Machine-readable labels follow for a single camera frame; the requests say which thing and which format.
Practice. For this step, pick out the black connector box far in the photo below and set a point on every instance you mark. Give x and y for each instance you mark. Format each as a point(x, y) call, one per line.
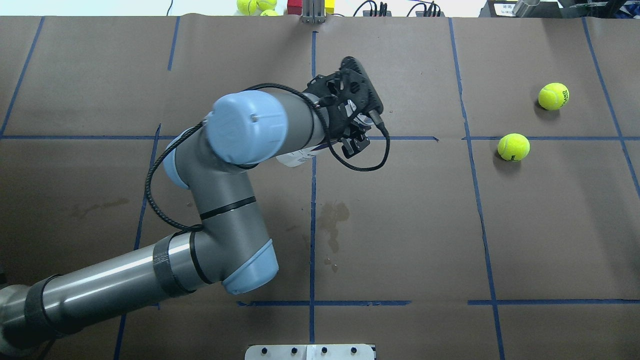
point(373, 9)

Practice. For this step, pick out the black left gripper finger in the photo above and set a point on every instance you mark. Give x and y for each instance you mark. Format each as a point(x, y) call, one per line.
point(352, 146)

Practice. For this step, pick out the red toy cube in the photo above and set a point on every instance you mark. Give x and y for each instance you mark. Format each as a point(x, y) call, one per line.
point(294, 7)

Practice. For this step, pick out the tennis ball with black logo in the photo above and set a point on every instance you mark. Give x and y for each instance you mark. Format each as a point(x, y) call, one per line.
point(553, 96)

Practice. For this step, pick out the white pedestal column with base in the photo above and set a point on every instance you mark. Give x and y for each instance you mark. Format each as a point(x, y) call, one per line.
point(348, 351)

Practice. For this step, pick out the tennis ball near tape cross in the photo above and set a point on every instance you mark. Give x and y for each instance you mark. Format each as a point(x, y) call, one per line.
point(513, 147)

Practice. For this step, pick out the silver metal cylinder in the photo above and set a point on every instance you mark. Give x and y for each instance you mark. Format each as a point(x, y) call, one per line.
point(525, 8)

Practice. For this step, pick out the black connector box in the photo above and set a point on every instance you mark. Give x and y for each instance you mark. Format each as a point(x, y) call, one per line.
point(373, 9)
point(430, 9)

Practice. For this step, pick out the spare tennis ball on desk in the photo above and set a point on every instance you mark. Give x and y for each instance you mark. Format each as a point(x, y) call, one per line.
point(269, 13)

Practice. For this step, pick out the aluminium frame post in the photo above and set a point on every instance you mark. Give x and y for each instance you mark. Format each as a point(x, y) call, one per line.
point(313, 11)

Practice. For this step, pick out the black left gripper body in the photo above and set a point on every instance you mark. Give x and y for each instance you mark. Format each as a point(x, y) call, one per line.
point(336, 125)

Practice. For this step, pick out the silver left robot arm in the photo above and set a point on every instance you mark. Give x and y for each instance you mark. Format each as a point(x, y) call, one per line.
point(199, 185)

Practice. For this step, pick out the white tennis ball can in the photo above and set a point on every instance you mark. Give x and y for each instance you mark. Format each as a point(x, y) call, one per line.
point(299, 157)

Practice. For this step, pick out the yellow toy cube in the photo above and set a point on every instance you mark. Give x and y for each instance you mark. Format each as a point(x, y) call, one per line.
point(329, 6)

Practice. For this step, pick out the black connector box near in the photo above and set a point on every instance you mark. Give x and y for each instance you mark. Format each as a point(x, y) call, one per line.
point(430, 9)

